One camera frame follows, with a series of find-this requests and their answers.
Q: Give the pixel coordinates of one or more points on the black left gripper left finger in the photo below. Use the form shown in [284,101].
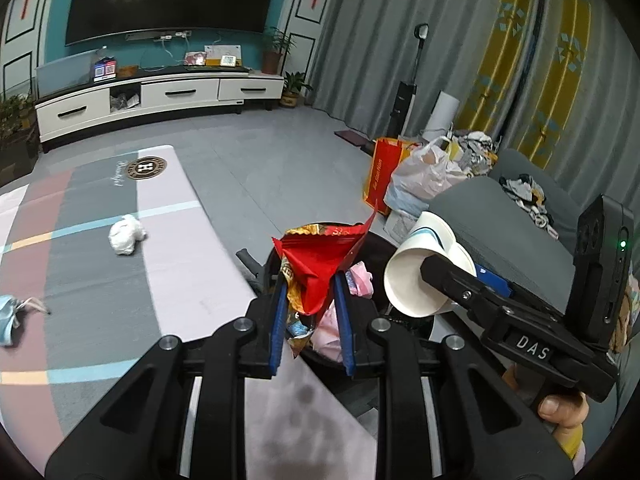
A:
[248,347]

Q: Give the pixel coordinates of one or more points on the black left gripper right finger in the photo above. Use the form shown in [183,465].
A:
[375,348]

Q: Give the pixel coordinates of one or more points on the white paper cup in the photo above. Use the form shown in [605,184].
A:
[429,251]

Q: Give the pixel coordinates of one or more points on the red snack bag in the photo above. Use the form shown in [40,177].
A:
[309,257]

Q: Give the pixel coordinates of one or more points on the white tissue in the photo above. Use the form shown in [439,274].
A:
[125,234]

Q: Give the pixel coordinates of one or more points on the blue face mask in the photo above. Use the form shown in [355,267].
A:
[11,309]

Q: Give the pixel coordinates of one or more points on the black trash bin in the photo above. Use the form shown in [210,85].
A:
[323,353]

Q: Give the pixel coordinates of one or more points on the person's right hand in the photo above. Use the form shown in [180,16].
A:
[566,413]

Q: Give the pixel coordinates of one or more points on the grey sofa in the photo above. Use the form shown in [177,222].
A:
[500,235]

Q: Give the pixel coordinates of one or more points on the white plastic shopping bag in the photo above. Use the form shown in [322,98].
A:
[425,173]

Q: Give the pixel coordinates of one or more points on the red paper bag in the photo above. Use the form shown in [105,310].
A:
[388,154]

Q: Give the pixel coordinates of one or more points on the white paper roll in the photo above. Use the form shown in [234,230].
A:
[442,116]

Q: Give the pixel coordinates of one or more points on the upright vacuum cleaner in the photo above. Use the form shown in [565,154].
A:
[406,91]

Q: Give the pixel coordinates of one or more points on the small floor plant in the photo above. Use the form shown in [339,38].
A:
[294,84]

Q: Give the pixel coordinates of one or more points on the yellow patterned curtain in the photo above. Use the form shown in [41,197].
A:
[527,84]

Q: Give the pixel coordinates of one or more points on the white TV cabinet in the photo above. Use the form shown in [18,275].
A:
[117,100]

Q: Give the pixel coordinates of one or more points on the grey curtain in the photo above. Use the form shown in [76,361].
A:
[368,47]

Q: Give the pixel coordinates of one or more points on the potted plant near cabinet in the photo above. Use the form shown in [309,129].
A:
[276,45]

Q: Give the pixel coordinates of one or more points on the left potted plant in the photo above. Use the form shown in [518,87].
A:
[20,139]

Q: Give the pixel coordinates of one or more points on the black camera box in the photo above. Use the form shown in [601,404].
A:
[601,259]

